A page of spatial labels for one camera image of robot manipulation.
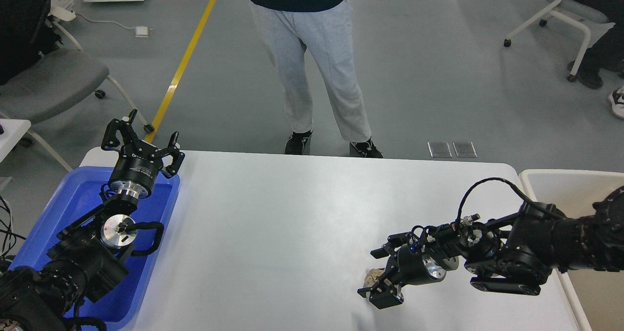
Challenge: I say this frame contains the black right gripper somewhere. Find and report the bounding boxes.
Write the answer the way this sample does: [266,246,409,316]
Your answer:
[357,233,459,310]

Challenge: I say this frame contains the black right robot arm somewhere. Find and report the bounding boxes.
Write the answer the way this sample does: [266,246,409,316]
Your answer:
[357,184,624,309]

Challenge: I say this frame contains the grey office chair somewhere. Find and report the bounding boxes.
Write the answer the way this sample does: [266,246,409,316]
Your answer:
[0,17,156,172]

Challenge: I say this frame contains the black cables at left edge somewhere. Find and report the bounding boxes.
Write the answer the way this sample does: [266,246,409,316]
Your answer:
[0,195,25,261]

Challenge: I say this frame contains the brown paper ball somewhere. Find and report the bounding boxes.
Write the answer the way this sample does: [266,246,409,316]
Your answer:
[363,268,385,288]

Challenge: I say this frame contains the black jacket on chair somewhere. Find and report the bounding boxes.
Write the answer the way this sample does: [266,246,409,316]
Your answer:
[0,0,62,84]

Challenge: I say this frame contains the white side table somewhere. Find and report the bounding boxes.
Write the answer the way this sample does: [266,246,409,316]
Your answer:
[0,118,31,162]

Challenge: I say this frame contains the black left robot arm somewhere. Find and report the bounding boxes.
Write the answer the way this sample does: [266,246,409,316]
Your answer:
[1,109,185,331]

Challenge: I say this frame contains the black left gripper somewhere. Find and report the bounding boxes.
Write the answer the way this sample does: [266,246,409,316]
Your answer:
[101,109,185,198]

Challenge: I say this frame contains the person in grey sweatpants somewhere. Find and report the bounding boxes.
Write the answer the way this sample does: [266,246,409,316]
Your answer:
[249,0,383,158]

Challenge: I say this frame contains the blue plastic bin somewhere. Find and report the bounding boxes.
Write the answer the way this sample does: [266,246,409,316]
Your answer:
[11,166,180,331]

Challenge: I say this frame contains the person in light grey pants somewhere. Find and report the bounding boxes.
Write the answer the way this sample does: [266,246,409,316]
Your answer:
[606,87,624,120]

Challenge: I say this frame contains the white framed chair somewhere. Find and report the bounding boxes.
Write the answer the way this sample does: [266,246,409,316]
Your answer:
[503,0,610,82]

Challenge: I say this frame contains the right metal floor plate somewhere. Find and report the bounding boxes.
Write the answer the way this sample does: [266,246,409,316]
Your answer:
[453,141,478,158]

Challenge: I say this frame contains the beige plastic bin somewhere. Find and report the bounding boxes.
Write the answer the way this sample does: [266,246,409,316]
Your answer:
[519,169,624,331]

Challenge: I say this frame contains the left metal floor plate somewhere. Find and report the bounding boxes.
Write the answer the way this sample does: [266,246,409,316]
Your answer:
[428,141,452,158]

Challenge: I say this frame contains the white power adapter with cable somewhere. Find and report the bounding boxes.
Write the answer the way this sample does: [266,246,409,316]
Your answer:
[75,12,153,38]

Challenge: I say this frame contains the metal floor plate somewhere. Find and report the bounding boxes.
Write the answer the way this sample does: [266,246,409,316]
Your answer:
[453,141,478,158]
[428,141,452,158]

